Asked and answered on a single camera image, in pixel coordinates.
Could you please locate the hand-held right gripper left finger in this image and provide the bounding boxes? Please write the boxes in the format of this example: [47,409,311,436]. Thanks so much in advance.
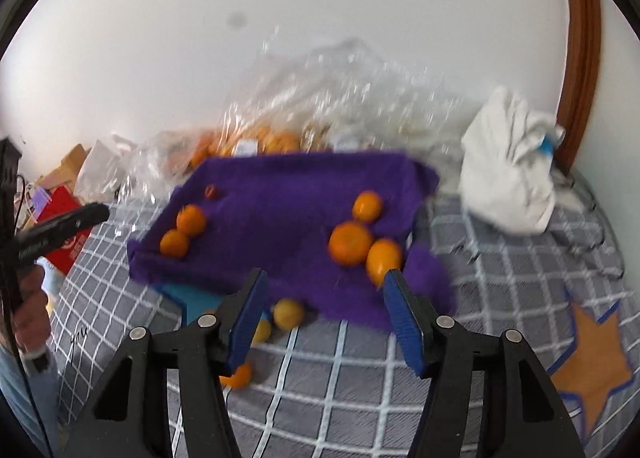
[62,268,271,458]

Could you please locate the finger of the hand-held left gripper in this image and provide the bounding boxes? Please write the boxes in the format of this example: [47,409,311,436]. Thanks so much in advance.
[47,202,111,249]

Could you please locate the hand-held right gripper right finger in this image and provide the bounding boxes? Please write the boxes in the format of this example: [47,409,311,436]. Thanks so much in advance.
[382,268,586,458]

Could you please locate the blue tray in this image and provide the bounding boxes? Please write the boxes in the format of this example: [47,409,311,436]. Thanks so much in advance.
[152,282,236,326]

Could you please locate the large orange tangerine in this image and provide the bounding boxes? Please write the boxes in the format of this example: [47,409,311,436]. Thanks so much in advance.
[328,221,375,267]

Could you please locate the person's left forearm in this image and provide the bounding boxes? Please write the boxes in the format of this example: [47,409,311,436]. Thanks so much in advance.
[0,345,61,458]

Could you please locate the person's left hand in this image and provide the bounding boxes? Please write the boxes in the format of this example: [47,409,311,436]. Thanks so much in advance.
[11,265,52,356]

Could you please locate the red paper bag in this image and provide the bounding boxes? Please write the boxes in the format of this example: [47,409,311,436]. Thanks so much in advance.
[36,185,93,276]

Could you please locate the purple paper bag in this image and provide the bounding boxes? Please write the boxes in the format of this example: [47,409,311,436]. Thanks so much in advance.
[27,185,53,211]

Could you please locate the white plastic bag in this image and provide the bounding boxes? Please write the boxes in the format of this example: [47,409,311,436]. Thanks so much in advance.
[75,134,138,204]

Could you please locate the tan cardboard box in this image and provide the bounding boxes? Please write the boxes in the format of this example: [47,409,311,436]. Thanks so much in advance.
[32,143,93,189]

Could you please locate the grey checkered bed sheet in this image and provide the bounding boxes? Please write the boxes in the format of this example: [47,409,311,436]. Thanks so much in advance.
[47,173,636,458]

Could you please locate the crumpled clear plastic bag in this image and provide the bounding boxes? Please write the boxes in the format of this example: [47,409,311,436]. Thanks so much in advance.
[117,130,216,204]

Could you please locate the purple towel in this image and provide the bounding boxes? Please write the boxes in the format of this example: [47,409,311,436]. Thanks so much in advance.
[126,150,457,334]

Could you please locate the bagged tangerines pile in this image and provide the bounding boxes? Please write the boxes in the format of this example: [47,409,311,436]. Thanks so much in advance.
[190,125,303,169]

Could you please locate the white cloth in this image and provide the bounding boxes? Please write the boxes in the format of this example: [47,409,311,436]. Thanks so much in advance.
[459,85,566,236]

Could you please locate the blue box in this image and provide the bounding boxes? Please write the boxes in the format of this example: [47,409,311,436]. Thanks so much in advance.
[537,130,566,161]

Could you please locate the large clear plastic bag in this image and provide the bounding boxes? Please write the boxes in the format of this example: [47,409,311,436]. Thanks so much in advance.
[215,35,481,174]

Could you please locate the brown wooden door frame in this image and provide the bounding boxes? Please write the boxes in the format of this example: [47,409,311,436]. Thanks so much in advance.
[552,0,603,179]

